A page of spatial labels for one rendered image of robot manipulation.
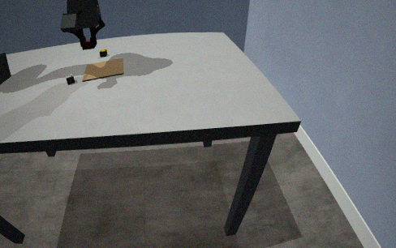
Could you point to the tan mat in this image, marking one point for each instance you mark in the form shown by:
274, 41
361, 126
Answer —
103, 69

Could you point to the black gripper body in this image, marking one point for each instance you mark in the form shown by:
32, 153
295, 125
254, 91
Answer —
89, 18

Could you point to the white die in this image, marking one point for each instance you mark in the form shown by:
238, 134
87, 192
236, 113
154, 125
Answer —
70, 79

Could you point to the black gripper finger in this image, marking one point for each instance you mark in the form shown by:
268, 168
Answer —
80, 34
93, 38

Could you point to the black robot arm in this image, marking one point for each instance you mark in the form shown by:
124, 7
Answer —
70, 21

